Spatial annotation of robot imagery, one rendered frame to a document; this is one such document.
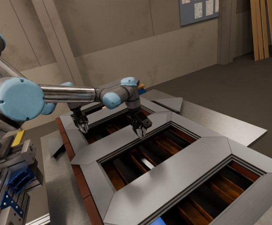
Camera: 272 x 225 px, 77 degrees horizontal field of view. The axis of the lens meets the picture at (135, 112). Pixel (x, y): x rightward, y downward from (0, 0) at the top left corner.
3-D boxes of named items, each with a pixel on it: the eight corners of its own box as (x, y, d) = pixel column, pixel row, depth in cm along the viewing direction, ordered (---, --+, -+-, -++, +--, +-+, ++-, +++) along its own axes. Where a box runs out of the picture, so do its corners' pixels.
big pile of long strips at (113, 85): (129, 79, 240) (128, 75, 237) (144, 85, 208) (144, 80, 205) (74, 100, 211) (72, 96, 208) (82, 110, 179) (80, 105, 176)
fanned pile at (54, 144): (61, 133, 168) (59, 130, 166) (68, 154, 137) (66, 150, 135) (48, 139, 164) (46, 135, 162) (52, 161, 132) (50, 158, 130)
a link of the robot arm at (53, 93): (-18, 107, 59) (98, 104, 96) (-12, 113, 52) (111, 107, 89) (-20, 73, 57) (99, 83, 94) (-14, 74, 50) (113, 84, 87)
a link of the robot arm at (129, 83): (115, 81, 83) (127, 75, 88) (120, 102, 88) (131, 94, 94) (127, 82, 78) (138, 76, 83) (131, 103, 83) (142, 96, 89)
